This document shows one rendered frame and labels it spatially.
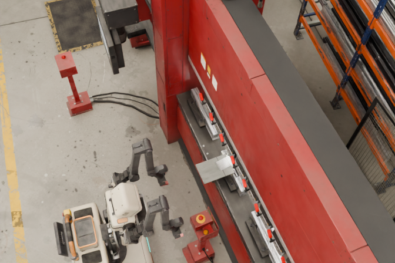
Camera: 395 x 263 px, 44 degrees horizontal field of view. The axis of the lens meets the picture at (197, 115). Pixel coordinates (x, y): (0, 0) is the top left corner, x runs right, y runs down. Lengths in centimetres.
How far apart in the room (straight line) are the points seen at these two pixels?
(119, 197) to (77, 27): 317
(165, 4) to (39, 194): 246
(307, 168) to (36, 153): 338
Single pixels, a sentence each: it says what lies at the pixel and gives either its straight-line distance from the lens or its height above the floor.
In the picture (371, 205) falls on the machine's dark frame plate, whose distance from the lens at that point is 258.
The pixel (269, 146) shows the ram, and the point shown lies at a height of 201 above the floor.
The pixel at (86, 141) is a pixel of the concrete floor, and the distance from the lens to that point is 527.
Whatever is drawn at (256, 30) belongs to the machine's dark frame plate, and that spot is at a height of 230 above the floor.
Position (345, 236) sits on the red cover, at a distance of 248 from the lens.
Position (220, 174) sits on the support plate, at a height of 100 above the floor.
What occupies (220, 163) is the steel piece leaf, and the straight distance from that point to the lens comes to 396.
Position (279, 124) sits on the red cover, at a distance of 266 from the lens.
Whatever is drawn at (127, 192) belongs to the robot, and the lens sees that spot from 346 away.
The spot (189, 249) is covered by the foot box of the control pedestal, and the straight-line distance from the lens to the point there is 463.
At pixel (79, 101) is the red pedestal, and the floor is 13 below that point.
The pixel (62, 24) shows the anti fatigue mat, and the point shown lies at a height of 1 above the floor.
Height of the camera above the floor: 455
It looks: 58 degrees down
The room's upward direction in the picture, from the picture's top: 3 degrees clockwise
